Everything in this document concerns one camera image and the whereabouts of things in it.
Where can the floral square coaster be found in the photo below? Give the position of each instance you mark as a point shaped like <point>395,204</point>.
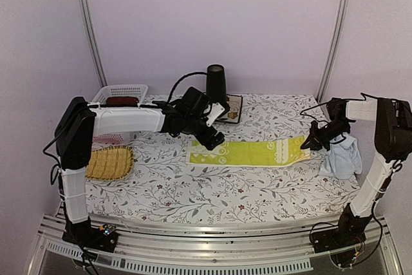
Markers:
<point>233,112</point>

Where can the yellow-green patterned towel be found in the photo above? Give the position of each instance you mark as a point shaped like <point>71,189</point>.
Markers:
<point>276,153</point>

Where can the light blue towel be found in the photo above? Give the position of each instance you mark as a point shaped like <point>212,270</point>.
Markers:
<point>343,160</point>

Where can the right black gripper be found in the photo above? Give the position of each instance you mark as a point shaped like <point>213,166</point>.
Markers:
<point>314,142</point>

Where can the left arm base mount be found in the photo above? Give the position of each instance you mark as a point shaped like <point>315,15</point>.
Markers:
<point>87,237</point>

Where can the right aluminium post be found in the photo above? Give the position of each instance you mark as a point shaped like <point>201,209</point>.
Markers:
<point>342,6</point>

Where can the white plastic basket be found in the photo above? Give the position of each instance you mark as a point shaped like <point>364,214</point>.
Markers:
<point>138,91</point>

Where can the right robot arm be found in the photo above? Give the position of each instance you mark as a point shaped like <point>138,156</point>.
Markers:
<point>392,141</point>

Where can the woven bamboo tray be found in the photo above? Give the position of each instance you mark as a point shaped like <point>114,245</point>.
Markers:
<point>110,163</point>

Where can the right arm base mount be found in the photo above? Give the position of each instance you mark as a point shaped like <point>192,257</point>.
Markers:
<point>329,237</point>

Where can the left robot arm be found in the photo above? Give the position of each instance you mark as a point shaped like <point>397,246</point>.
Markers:
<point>73,139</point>

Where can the dark red rolled towel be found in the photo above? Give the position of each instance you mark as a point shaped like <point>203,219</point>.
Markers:
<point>122,101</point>

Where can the left aluminium post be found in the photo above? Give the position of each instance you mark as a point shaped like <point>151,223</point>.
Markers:
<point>92,41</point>

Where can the black tall cup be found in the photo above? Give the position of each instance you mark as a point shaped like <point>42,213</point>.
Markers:
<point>216,83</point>

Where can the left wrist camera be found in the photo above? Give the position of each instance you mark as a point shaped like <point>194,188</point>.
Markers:
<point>215,111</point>

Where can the aluminium front rail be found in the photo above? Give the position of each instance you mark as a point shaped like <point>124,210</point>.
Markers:
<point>237,248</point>

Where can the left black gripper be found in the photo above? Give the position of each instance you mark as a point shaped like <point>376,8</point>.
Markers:
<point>207,138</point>

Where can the aluminium post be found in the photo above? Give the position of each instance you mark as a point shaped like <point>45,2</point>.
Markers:
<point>92,41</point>
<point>342,6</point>

